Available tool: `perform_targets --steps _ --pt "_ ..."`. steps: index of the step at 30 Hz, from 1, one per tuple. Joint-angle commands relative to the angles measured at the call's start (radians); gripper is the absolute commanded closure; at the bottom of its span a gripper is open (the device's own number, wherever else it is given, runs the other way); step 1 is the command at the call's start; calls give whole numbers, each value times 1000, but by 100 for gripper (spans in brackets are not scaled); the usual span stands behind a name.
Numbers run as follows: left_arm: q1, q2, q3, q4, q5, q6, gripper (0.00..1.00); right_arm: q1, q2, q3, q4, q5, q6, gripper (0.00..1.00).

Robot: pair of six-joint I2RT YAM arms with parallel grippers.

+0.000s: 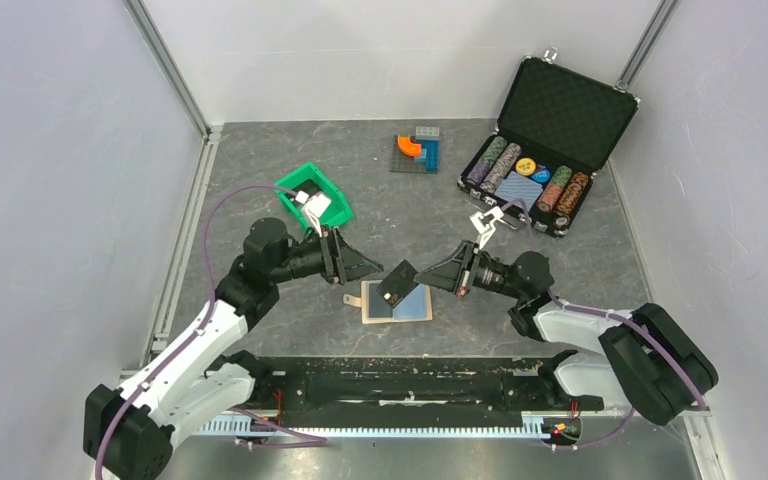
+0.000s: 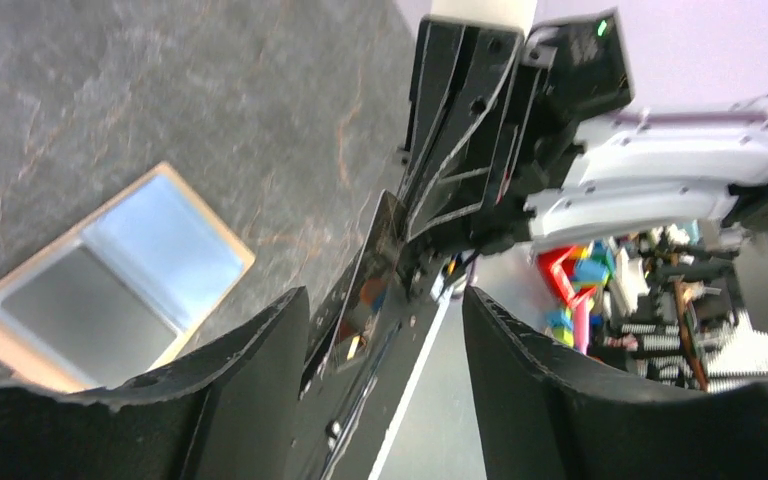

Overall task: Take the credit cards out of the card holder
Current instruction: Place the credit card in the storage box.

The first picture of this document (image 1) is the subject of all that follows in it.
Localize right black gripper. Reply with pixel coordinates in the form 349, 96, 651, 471
414, 239, 525, 301

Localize green plastic bin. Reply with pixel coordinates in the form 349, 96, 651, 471
275, 162, 354, 227

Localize pink grey chip stack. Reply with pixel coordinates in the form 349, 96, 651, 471
480, 142, 522, 193

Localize purple green chip stack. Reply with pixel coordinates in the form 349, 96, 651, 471
464, 135, 508, 186

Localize black poker chip case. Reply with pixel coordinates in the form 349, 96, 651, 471
456, 55, 640, 238

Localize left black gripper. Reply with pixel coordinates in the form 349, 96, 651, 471
270, 225, 383, 286

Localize orange curved lego piece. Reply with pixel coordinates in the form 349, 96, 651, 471
396, 135, 423, 158

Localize dark card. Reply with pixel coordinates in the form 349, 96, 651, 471
299, 179, 322, 197

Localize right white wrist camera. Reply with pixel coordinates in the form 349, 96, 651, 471
469, 206, 504, 250

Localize white slotted cable duct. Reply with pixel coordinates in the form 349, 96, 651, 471
193, 412, 581, 442

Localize beige leather card holder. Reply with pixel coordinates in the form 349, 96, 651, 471
342, 280, 433, 325

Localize orange black chip stack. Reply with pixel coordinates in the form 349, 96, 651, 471
553, 172, 590, 228

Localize grey card in holder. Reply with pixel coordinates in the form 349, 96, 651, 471
366, 281, 393, 322

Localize blue playing card deck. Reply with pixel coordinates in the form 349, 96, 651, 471
494, 172, 544, 212

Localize yellow dealer chip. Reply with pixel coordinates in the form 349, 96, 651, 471
515, 157, 538, 177

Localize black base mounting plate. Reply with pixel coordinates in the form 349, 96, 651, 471
207, 351, 605, 429

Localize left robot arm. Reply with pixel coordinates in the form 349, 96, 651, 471
82, 217, 383, 479

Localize grey lego baseplate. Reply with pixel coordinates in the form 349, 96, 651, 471
389, 144, 433, 174

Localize blue lego bricks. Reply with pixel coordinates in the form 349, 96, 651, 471
414, 140, 440, 174

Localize grey lego brick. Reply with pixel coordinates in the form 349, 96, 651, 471
414, 126, 440, 141

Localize blue dealer chip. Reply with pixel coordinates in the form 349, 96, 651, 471
530, 168, 552, 184

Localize green red chip stack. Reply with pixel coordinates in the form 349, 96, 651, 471
537, 166, 573, 212

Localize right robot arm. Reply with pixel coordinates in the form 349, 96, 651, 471
414, 241, 719, 425

